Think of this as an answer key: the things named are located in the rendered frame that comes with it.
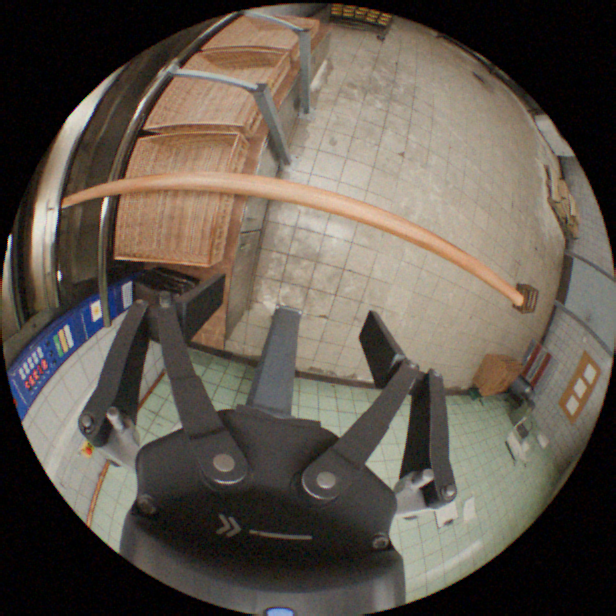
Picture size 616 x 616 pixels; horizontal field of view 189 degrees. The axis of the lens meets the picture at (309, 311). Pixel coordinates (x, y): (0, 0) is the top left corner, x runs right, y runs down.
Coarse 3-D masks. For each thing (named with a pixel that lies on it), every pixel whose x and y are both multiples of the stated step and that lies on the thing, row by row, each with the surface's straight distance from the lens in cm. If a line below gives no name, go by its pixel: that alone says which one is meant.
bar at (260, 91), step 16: (256, 16) 105; (208, 32) 84; (304, 32) 105; (192, 48) 77; (304, 48) 112; (176, 64) 71; (304, 64) 122; (160, 80) 66; (208, 80) 70; (224, 80) 69; (240, 80) 70; (304, 80) 134; (144, 96) 64; (256, 96) 73; (304, 96) 150; (272, 112) 83; (304, 112) 171; (128, 128) 59; (272, 128) 96; (288, 160) 142; (112, 176) 56
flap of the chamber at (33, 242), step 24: (96, 96) 90; (72, 120) 89; (72, 144) 83; (48, 168) 86; (48, 192) 82; (48, 216) 81; (24, 240) 88; (48, 240) 81; (24, 264) 88; (48, 264) 82; (48, 288) 84
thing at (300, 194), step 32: (96, 192) 54; (128, 192) 44; (224, 192) 31; (256, 192) 28; (288, 192) 27; (320, 192) 28; (384, 224) 29; (416, 224) 32; (448, 256) 35; (512, 288) 52
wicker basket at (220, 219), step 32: (192, 160) 110; (224, 160) 101; (160, 192) 113; (192, 192) 105; (160, 224) 115; (192, 224) 103; (224, 224) 91; (128, 256) 102; (160, 256) 98; (192, 256) 98
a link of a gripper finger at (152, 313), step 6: (150, 312) 14; (156, 312) 14; (150, 318) 13; (156, 318) 13; (144, 324) 14; (150, 324) 14; (156, 324) 14; (144, 330) 14; (150, 330) 14; (156, 330) 14; (156, 336) 14
